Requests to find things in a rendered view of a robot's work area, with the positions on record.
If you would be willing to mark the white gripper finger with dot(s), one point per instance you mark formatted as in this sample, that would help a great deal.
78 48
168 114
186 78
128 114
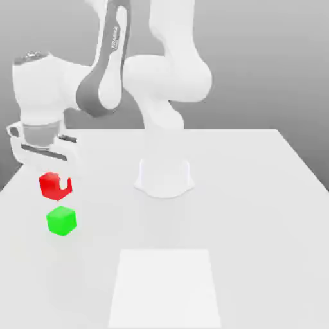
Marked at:
63 183

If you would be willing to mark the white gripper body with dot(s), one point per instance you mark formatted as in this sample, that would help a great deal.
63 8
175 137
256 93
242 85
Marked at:
38 158

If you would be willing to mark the small red cube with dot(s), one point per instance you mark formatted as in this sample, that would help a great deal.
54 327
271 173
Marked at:
48 187

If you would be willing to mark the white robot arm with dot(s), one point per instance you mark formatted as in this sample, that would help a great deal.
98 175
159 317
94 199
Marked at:
164 84

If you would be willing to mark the small green cube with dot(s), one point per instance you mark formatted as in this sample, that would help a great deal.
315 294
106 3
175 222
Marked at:
61 221

